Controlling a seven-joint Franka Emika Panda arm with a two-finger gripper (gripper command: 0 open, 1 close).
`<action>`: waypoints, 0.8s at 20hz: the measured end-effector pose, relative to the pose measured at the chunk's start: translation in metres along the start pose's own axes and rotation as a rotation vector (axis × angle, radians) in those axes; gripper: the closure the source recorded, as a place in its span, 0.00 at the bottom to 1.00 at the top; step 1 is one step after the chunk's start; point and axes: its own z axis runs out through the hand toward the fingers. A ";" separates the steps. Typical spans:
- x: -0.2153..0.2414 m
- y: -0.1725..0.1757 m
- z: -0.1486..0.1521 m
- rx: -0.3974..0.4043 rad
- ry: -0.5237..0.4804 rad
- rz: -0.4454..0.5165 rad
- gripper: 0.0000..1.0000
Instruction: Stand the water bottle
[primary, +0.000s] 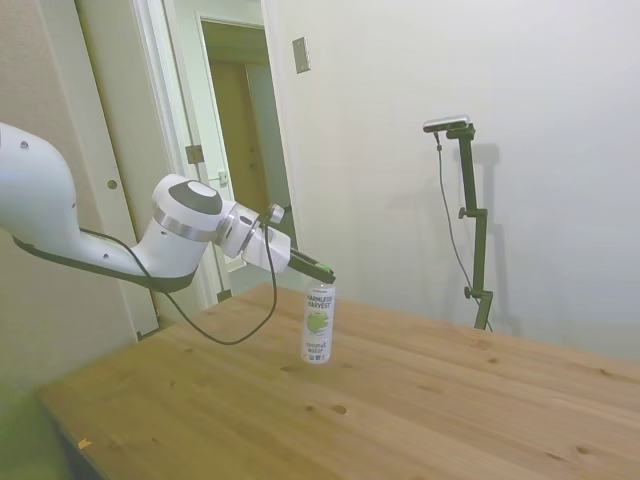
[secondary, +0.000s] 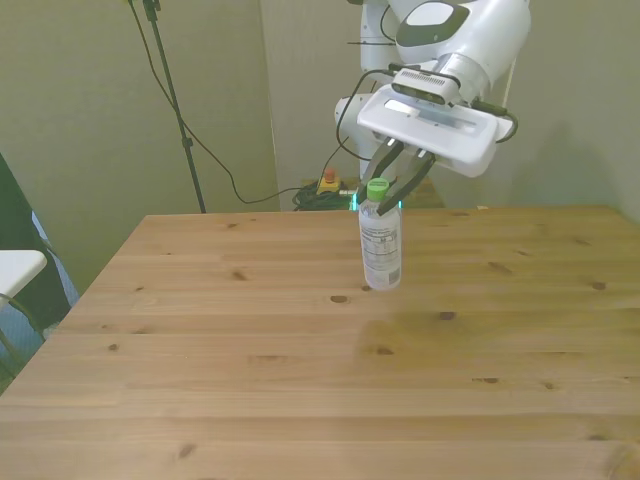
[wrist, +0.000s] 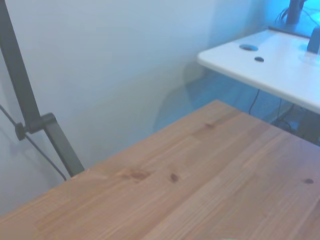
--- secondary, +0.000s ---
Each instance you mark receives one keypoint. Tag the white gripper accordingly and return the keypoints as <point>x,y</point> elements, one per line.
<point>450,132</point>

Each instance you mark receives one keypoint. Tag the white water bottle green cap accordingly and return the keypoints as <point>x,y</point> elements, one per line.
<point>381,250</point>

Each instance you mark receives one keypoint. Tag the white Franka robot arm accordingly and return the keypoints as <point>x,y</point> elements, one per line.
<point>490,30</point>

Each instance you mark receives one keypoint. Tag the yellow emergency stop button box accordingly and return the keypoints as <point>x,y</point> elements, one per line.
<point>327,184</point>

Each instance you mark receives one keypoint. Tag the black tripod pole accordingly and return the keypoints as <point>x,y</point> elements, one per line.
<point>187,145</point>

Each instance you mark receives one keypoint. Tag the black fabric panel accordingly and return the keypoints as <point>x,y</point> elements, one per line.
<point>25,210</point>

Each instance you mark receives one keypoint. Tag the white folding chair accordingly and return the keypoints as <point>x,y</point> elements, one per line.
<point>17,270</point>

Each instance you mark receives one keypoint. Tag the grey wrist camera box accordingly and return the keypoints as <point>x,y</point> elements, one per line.
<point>425,87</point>

